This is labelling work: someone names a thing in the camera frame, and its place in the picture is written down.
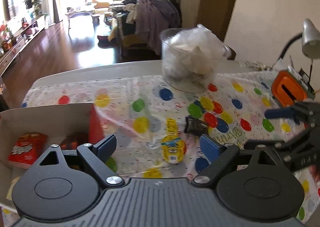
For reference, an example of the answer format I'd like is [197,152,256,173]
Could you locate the black snack packet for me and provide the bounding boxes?
[183,116,209,137]

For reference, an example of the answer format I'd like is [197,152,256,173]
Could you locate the dark orange snack packet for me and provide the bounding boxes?
[60,132,88,150]

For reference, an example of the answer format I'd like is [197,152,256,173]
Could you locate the yellow minion jelly pouch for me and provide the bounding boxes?
[161,118,187,164]

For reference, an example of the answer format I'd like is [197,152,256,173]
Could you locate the red snack packet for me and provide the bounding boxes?
[8,133,48,169]

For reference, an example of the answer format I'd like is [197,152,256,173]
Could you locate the red cardboard box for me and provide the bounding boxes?
[1,103,104,212]

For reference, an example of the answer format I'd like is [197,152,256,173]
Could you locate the colourful dotted tablecloth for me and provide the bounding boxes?
[0,69,320,226]

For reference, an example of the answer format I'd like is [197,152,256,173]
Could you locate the grey desk lamp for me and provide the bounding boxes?
[277,18,320,80]

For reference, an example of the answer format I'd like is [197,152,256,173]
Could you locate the clear plastic tub with bag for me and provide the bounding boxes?
[160,24,227,93]

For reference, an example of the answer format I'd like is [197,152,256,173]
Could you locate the sofa with clothes pile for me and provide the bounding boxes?
[111,0,182,56]

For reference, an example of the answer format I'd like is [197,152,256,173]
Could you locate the long tv cabinet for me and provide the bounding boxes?
[1,15,46,75]

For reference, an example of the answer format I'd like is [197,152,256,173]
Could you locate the coffee table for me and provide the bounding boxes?
[65,3,96,30]

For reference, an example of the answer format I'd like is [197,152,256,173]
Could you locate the wall television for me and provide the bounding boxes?
[3,0,33,21]

